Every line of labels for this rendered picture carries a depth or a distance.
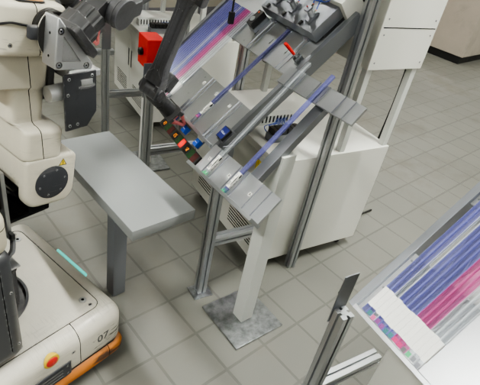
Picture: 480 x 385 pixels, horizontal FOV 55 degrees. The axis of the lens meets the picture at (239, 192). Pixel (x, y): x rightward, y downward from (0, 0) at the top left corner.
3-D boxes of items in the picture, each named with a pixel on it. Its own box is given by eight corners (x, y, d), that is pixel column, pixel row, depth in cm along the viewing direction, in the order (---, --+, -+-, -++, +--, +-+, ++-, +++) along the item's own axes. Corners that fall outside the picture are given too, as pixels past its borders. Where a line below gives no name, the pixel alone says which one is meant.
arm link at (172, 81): (136, 83, 156) (156, 98, 155) (157, 57, 157) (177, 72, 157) (145, 95, 168) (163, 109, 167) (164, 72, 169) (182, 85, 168)
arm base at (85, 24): (41, 14, 101) (74, 30, 96) (66, -10, 103) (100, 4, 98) (63, 42, 109) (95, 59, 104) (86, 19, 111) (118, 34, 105)
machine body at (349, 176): (249, 273, 219) (278, 163, 185) (189, 191, 266) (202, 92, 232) (349, 244, 252) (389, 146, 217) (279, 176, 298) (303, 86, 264)
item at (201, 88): (217, 150, 168) (213, 146, 165) (152, 79, 212) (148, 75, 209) (255, 115, 167) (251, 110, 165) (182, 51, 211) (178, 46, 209)
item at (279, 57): (294, 85, 168) (288, 76, 164) (213, 28, 212) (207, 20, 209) (360, 23, 167) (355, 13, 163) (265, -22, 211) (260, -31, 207)
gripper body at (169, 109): (173, 101, 176) (161, 88, 170) (184, 113, 169) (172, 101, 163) (161, 112, 176) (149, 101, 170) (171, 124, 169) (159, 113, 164)
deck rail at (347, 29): (220, 160, 168) (212, 150, 164) (218, 156, 170) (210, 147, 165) (364, 25, 166) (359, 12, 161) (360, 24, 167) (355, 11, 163)
